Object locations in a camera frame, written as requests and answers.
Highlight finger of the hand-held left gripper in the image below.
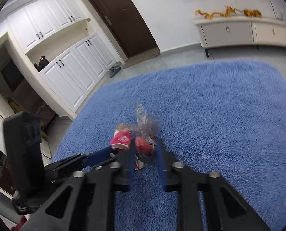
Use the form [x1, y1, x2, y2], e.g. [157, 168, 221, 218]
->
[47, 145, 116, 178]

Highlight white low media cabinet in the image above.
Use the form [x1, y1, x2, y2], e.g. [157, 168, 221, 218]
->
[193, 16, 286, 58]

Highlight grey slipper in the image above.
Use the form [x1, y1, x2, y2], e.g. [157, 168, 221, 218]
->
[109, 65, 122, 78]

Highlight dark handbag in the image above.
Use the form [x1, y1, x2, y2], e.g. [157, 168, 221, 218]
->
[33, 55, 50, 73]

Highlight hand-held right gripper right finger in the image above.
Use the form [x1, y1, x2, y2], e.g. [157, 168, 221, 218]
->
[157, 138, 271, 231]

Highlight red wrapper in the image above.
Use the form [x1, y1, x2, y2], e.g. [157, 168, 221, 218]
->
[110, 129, 133, 155]
[133, 136, 157, 170]

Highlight golden dragon ornament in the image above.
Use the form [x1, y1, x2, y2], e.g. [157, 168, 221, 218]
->
[194, 4, 263, 20]

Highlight clear plastic wrapper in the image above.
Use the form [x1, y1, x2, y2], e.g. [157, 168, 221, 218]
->
[116, 102, 161, 140]

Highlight white hallway cabinet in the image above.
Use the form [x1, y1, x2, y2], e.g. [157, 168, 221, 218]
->
[6, 0, 128, 121]

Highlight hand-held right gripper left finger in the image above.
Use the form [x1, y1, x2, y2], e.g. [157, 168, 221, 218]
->
[20, 140, 136, 231]

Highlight brown entrance door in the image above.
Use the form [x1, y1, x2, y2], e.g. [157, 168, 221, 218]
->
[85, 0, 161, 59]

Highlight blue fluffy blanket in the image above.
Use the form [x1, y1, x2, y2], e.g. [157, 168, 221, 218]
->
[50, 61, 286, 231]

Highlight dark wall screen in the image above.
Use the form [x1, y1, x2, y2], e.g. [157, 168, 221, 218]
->
[1, 60, 24, 92]

